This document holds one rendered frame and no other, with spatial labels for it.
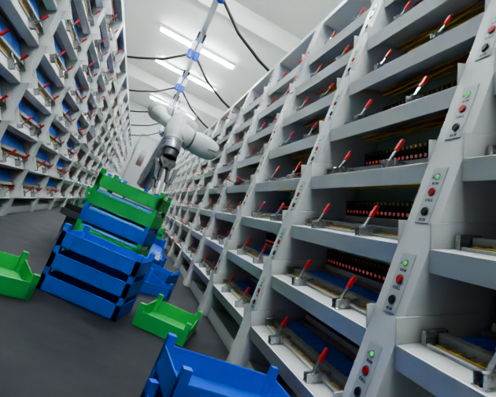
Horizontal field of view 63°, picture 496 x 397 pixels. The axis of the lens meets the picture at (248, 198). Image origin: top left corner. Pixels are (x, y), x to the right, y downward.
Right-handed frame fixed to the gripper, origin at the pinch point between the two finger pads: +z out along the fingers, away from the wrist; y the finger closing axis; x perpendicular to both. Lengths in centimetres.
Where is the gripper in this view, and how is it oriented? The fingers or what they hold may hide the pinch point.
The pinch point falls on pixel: (159, 189)
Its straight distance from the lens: 183.9
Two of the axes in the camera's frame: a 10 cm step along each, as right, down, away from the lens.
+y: -7.9, -3.9, -4.7
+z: -1.5, 8.7, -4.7
